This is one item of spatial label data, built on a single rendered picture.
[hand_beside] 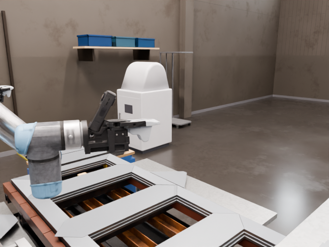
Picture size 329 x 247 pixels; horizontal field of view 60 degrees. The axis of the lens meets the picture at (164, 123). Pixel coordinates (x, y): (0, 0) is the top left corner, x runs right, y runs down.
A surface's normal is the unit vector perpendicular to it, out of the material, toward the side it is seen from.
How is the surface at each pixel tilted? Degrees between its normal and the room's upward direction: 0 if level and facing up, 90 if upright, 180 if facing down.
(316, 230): 0
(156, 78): 90
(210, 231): 0
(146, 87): 90
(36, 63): 90
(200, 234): 0
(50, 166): 90
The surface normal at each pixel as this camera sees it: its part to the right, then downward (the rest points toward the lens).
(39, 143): 0.32, 0.22
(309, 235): 0.00, -0.97
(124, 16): 0.70, 0.17
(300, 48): -0.71, 0.17
